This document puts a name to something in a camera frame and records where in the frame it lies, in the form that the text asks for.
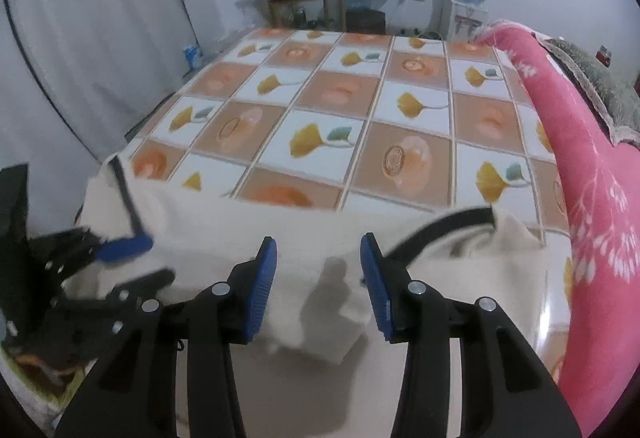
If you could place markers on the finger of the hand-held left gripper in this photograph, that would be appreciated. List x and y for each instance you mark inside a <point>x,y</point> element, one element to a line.
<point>135,285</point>
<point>125,248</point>

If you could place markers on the white curtain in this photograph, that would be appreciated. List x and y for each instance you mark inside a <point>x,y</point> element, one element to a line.
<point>100,18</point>

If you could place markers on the green patterned pillow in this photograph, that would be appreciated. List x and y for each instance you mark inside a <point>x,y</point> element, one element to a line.
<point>595,73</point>

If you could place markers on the beige zip jacket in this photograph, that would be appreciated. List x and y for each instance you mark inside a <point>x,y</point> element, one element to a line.
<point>300,243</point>

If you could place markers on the tile pattern tablecloth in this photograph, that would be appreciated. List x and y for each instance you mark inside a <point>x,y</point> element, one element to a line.
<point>380,103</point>

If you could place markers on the black round object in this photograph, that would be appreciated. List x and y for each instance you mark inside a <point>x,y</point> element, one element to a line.
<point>366,21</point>

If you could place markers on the white water dispenser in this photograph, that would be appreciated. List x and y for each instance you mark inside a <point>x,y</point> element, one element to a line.
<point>462,18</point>

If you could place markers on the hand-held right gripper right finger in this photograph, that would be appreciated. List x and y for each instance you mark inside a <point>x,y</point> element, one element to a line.
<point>377,288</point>

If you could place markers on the pink floral blanket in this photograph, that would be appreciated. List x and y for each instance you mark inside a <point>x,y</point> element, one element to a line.
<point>590,168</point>

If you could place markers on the dark red jar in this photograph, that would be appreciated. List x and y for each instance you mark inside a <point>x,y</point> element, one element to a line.
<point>605,55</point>

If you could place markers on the small blue object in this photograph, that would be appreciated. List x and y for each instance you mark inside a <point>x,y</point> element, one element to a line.
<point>191,57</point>

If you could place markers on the green fuzzy clothing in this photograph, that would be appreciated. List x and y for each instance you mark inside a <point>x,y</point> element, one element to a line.
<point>35,393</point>

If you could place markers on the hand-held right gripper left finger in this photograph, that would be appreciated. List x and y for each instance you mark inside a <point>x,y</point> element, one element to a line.
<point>262,288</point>

